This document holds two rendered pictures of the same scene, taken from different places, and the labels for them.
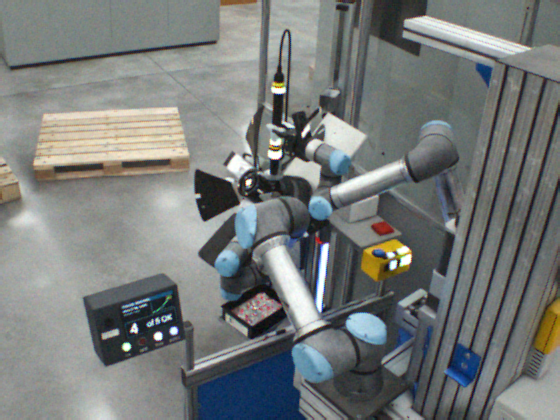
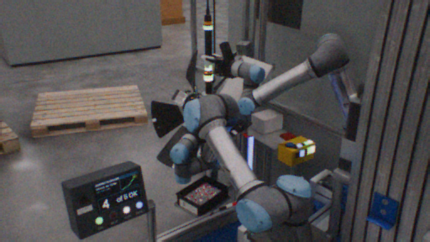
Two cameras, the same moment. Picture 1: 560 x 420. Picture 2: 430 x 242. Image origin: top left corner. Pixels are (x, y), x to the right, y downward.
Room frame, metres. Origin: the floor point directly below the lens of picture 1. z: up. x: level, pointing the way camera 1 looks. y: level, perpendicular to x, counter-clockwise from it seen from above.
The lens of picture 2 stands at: (0.14, 0.03, 2.05)
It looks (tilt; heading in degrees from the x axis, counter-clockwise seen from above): 25 degrees down; 359
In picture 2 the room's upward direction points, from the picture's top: straight up
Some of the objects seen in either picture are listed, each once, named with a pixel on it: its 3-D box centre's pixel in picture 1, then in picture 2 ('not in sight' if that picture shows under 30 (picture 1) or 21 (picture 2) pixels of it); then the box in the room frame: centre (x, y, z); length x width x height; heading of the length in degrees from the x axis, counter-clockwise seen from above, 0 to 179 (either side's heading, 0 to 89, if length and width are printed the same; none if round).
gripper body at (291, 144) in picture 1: (299, 144); (226, 66); (2.04, -0.07, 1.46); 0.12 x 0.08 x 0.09; 44
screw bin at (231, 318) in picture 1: (256, 310); (202, 195); (1.87, 0.05, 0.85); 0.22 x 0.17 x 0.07; 138
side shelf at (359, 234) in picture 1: (356, 223); (269, 135); (2.53, -0.37, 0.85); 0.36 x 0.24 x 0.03; 34
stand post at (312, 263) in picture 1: (311, 281); (239, 180); (2.42, -0.18, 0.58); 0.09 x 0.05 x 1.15; 34
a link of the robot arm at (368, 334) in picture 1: (362, 340); (291, 197); (1.34, -0.26, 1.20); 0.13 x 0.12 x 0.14; 123
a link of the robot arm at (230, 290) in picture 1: (235, 281); (186, 169); (1.74, 0.13, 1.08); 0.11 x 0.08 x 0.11; 123
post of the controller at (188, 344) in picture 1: (188, 346); (151, 221); (1.53, 0.26, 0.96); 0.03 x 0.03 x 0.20; 34
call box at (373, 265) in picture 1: (386, 261); (296, 151); (1.99, -0.42, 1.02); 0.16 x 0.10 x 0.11; 124
